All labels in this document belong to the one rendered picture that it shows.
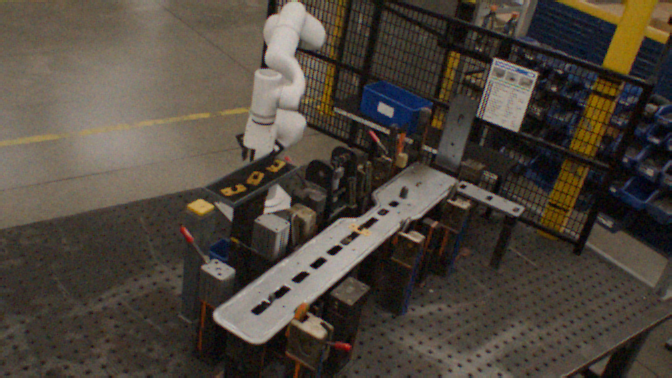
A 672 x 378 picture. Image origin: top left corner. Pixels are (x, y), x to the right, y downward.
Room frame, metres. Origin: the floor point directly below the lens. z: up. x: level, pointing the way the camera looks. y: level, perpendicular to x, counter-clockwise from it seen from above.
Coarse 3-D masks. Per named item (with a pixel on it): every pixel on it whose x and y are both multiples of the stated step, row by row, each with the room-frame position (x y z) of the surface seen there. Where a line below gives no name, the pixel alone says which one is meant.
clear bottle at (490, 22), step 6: (492, 6) 3.11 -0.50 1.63; (492, 12) 3.10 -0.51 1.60; (486, 18) 3.10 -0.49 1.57; (492, 18) 3.09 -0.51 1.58; (486, 24) 3.08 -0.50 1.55; (492, 24) 3.08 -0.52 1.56; (480, 36) 3.09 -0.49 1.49; (486, 36) 3.08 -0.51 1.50; (486, 42) 3.08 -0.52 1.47; (480, 48) 3.08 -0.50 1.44; (486, 48) 3.09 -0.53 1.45
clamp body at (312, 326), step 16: (304, 320) 1.50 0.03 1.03; (320, 320) 1.49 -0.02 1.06; (288, 336) 1.46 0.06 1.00; (304, 336) 1.43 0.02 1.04; (320, 336) 1.42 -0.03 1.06; (288, 352) 1.46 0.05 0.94; (304, 352) 1.43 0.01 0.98; (320, 352) 1.42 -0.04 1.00; (288, 368) 1.45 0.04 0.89; (304, 368) 1.43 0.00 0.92; (320, 368) 1.47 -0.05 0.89
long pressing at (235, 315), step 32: (384, 192) 2.38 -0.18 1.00; (416, 192) 2.44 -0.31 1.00; (384, 224) 2.15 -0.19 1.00; (288, 256) 1.83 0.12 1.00; (320, 256) 1.87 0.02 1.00; (352, 256) 1.91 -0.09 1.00; (256, 288) 1.64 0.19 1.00; (320, 288) 1.70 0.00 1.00; (224, 320) 1.48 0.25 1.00; (256, 320) 1.50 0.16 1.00; (288, 320) 1.53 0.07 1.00
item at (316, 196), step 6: (312, 192) 2.14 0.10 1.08; (318, 192) 2.15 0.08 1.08; (312, 198) 2.10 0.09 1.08; (318, 198) 2.11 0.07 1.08; (324, 198) 2.13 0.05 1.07; (312, 204) 2.10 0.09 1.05; (318, 204) 2.09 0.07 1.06; (324, 204) 2.13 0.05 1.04; (318, 210) 2.10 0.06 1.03; (318, 216) 2.11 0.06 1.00; (318, 222) 2.12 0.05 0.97; (306, 276) 2.11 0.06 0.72
